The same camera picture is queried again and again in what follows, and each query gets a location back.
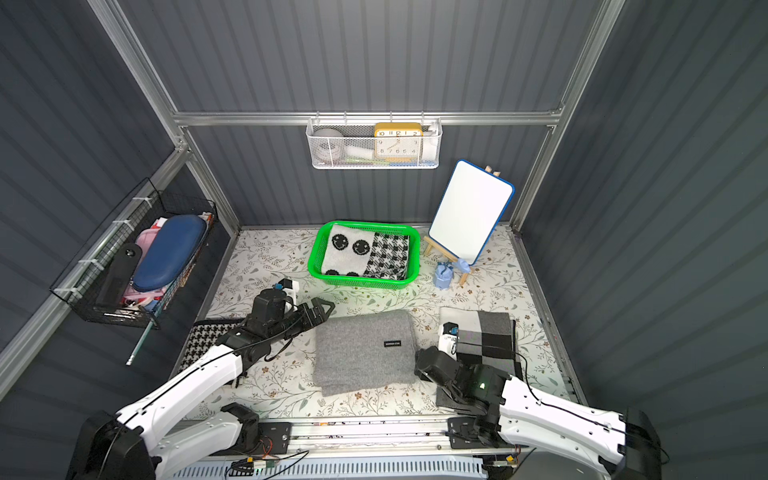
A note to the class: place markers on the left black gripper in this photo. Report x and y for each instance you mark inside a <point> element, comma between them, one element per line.
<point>306,315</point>

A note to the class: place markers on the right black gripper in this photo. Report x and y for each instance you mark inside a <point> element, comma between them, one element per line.
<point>429,360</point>

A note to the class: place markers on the grey black checkered scarf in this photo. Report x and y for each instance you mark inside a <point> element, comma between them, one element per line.
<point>484,338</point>

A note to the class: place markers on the plain grey scarf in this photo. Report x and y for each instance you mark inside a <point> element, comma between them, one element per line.
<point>365,352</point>

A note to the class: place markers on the smiley houndstooth knit scarf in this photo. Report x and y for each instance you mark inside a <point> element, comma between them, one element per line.
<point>354,252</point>

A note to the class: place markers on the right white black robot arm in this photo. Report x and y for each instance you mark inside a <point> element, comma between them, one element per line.
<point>507,410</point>

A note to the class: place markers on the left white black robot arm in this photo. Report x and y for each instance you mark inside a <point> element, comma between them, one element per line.
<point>140,441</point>

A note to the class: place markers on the black white houndstooth scarf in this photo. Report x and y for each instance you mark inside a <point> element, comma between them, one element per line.
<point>202,337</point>

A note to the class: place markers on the green plastic basket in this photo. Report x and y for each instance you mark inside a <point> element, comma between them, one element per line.
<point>319,249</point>

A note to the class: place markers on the pink items in basket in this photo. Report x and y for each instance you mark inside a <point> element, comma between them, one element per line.
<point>134,299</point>

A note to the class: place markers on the small blue figurine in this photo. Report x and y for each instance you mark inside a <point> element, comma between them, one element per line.
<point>445,272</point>

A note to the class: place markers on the wooden easel stand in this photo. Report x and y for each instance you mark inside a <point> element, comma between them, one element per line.
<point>432,244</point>

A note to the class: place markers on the white tape roll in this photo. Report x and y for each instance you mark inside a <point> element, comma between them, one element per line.
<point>327,145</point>

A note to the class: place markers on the yellow alarm clock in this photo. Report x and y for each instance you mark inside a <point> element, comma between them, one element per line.
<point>398,141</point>

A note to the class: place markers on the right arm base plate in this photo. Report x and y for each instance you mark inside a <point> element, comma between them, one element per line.
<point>463,434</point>

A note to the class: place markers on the aluminium front rail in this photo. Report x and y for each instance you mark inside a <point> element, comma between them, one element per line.
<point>366,429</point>

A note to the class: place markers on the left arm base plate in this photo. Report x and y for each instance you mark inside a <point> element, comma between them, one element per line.
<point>270,438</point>

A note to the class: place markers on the small circuit board with wires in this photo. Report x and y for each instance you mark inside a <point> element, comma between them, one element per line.
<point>248,467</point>

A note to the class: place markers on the black wire side basket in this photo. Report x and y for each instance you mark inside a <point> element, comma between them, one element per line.
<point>80,286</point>

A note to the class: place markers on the black remote handle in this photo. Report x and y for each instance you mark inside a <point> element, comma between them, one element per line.
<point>119,275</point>

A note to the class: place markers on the white wire wall basket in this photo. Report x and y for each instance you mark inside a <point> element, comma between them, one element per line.
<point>359,147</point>

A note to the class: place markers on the white board blue frame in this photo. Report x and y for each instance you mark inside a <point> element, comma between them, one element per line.
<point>472,205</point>

